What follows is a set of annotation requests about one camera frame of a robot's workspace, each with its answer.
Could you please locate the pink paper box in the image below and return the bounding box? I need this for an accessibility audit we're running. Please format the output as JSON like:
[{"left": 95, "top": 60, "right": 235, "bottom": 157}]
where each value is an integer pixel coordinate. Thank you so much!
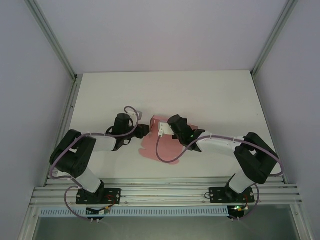
[{"left": 138, "top": 114, "right": 201, "bottom": 166}]

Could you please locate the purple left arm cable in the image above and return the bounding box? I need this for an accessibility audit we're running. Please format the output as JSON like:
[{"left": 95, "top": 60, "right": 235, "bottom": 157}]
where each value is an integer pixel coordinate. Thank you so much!
[{"left": 49, "top": 106, "right": 141, "bottom": 221}]

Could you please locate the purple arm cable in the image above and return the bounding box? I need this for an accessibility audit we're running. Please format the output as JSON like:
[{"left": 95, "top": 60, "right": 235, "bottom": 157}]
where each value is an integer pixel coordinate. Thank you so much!
[
  {"left": 156, "top": 134, "right": 281, "bottom": 221},
  {"left": 49, "top": 106, "right": 141, "bottom": 221}
]

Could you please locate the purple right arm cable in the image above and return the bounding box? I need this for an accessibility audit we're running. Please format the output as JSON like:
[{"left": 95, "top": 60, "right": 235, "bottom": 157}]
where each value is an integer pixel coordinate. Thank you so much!
[{"left": 156, "top": 134, "right": 281, "bottom": 221}]

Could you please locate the aluminium side rail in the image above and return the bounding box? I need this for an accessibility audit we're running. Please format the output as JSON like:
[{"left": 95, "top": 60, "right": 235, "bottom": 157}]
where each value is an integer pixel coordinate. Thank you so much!
[{"left": 42, "top": 74, "right": 83, "bottom": 187}]

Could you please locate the aluminium mounting rail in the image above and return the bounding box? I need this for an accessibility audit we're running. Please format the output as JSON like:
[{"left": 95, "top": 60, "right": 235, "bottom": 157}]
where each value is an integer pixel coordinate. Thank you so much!
[{"left": 29, "top": 176, "right": 305, "bottom": 208}]

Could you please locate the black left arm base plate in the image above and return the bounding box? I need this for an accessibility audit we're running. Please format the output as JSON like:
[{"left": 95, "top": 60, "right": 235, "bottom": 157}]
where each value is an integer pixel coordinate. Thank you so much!
[{"left": 76, "top": 187, "right": 123, "bottom": 205}]

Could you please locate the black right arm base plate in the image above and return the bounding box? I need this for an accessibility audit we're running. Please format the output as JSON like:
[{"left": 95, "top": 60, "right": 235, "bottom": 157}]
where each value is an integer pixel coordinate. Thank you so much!
[{"left": 208, "top": 186, "right": 256, "bottom": 204}]

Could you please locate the slotted light blue cable duct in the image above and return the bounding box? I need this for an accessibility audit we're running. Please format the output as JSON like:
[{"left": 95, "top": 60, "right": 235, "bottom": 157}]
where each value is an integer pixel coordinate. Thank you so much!
[{"left": 39, "top": 206, "right": 230, "bottom": 218}]

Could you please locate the small circuit board with wires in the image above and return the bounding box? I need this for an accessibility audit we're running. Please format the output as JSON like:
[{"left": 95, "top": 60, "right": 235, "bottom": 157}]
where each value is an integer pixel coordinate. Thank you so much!
[
  {"left": 228, "top": 204, "right": 251, "bottom": 214},
  {"left": 86, "top": 206, "right": 112, "bottom": 216}
]

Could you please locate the aluminium frame post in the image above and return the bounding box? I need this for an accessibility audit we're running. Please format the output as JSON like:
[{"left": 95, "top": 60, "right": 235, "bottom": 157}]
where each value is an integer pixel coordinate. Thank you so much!
[
  {"left": 23, "top": 0, "right": 78, "bottom": 82},
  {"left": 250, "top": 0, "right": 301, "bottom": 77}
]

